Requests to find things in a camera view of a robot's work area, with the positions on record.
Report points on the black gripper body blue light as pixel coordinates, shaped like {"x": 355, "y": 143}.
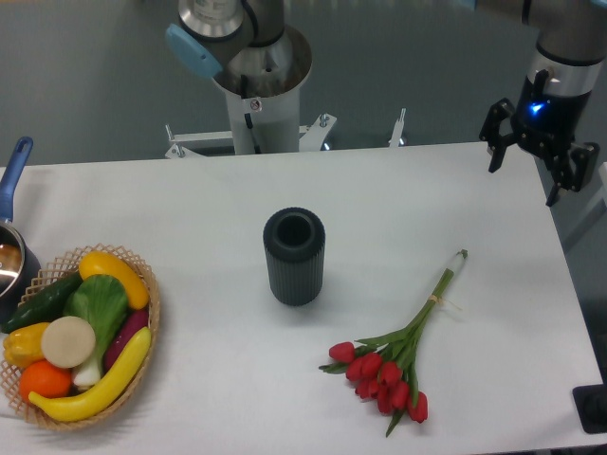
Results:
{"x": 544, "y": 124}

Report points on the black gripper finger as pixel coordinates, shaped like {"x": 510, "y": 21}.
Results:
{"x": 497, "y": 143}
{"x": 571, "y": 169}

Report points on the dark grey ribbed vase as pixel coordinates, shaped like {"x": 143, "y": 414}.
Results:
{"x": 294, "y": 242}

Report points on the red tulip bouquet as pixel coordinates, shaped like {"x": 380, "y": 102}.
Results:
{"x": 383, "y": 368}

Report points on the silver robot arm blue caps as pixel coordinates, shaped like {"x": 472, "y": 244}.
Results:
{"x": 571, "y": 43}

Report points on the black device table corner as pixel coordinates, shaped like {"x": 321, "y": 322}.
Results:
{"x": 590, "y": 403}

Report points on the purple sweet potato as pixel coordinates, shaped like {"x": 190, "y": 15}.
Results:
{"x": 133, "y": 323}

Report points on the yellow squash upper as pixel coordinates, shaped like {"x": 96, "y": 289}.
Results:
{"x": 104, "y": 263}

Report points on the green bok choy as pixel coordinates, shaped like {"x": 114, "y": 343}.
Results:
{"x": 102, "y": 302}

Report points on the woven wicker basket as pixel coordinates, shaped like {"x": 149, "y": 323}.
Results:
{"x": 59, "y": 268}

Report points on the green cucumber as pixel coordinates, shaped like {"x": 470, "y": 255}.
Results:
{"x": 44, "y": 306}

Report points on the beige round disc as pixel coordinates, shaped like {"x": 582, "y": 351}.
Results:
{"x": 67, "y": 342}

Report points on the yellow curved squash lower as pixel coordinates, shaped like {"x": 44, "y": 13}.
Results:
{"x": 106, "y": 391}

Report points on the orange fruit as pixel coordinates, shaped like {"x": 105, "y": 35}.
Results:
{"x": 45, "y": 379}

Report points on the yellow bell pepper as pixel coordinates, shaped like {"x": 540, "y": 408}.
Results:
{"x": 23, "y": 346}

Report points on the white metal base frame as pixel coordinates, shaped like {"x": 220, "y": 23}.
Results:
{"x": 314, "y": 137}

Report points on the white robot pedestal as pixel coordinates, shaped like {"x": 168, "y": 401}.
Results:
{"x": 262, "y": 88}

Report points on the blue handled saucepan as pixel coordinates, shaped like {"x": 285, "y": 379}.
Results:
{"x": 19, "y": 265}

